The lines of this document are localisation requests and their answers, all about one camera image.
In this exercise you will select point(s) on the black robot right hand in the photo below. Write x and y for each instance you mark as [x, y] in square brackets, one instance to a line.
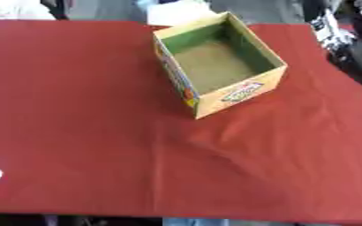
[317, 8]

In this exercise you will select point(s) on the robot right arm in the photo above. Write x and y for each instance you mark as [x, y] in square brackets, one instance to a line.
[337, 38]

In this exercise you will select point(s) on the tan cardboard box green inside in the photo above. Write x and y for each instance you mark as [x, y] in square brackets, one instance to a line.
[216, 63]

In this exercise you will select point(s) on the black stand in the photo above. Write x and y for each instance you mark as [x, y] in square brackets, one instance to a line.
[58, 8]

